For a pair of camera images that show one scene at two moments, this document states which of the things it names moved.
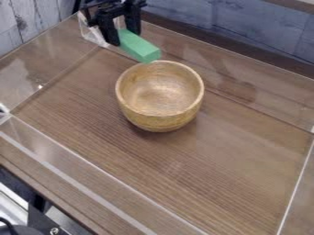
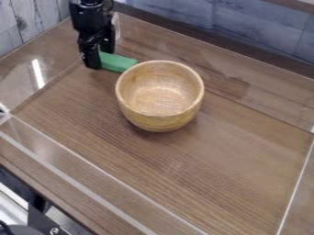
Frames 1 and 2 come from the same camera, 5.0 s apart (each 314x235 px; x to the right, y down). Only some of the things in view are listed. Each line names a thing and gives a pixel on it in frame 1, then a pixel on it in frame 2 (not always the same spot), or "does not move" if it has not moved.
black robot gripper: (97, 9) -> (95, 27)
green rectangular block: (138, 48) -> (115, 62)
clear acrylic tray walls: (192, 145) does not move
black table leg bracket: (41, 222) does not move
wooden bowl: (158, 94) does not move
